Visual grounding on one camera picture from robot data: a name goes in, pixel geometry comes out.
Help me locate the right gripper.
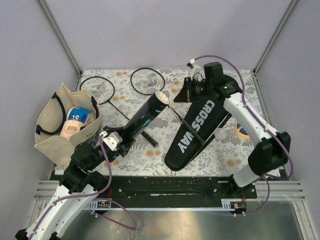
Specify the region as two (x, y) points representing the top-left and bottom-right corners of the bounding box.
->
(174, 77), (213, 103)

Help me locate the shuttlecock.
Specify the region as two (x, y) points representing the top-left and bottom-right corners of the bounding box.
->
(171, 78), (182, 91)

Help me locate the black shuttlecock tube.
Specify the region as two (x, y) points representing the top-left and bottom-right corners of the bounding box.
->
(119, 90), (170, 147)

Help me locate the translucent tube lid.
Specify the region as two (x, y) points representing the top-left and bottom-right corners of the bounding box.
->
(214, 128), (227, 140)

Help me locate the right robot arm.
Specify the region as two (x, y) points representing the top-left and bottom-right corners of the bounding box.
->
(164, 62), (291, 198)

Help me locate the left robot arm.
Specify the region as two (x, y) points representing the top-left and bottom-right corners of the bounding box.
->
(15, 127), (136, 240)

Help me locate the right badminton racket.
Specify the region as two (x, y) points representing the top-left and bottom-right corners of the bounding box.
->
(130, 67), (205, 144)

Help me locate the badminton racket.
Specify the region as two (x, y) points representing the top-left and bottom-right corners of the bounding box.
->
(130, 67), (205, 144)
(79, 76), (160, 147)

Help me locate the left badminton racket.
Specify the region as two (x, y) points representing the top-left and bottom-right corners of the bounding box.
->
(79, 76), (160, 147)

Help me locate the black racket cover bag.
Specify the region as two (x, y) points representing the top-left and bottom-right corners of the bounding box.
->
(164, 93), (232, 171)

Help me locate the floral table mat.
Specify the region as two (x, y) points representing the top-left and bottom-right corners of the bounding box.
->
(80, 69), (254, 177)

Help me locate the pink labelled jar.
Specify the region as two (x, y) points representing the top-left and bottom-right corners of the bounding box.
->
(60, 120), (83, 139)

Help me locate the blue white can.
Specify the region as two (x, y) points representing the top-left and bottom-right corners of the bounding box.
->
(67, 106), (91, 124)

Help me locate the masking tape roll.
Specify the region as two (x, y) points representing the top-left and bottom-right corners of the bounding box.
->
(233, 121), (250, 140)

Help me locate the beige canvas tote bag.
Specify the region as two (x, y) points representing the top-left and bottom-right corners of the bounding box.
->
(34, 84), (102, 167)

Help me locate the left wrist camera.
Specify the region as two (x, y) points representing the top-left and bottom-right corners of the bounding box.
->
(99, 131), (123, 152)

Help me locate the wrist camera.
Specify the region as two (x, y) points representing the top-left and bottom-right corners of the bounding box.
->
(186, 58), (201, 80)
(99, 131), (123, 152)

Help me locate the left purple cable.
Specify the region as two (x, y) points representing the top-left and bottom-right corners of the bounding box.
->
(29, 134), (138, 233)

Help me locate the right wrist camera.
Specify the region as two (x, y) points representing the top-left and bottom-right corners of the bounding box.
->
(186, 58), (201, 80)

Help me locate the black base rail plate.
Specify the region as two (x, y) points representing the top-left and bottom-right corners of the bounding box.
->
(98, 176), (257, 209)

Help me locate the left aluminium frame post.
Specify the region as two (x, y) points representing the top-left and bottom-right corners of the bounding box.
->
(37, 0), (82, 76)

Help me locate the aluminium frame post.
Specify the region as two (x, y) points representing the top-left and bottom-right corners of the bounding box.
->
(252, 0), (301, 73)
(37, 0), (82, 76)

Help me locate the right aluminium frame post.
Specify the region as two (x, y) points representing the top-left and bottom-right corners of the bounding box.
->
(252, 0), (301, 73)

